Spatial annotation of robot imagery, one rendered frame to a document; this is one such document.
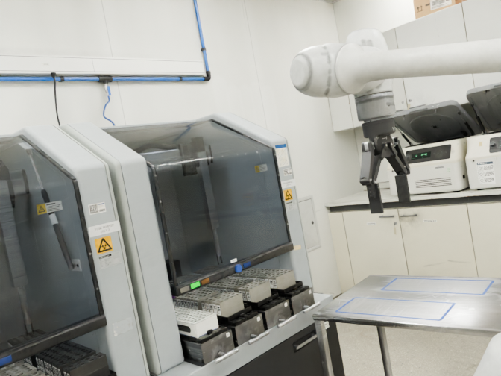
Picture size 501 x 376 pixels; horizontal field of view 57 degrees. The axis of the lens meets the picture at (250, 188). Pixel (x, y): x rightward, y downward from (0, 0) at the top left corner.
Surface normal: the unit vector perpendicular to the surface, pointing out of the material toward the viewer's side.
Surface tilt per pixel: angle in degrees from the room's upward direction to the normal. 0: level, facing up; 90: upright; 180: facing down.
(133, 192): 90
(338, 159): 90
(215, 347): 90
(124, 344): 90
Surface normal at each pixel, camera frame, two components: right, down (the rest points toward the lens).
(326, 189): 0.69, -0.09
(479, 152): -0.69, -0.37
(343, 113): -0.70, 0.17
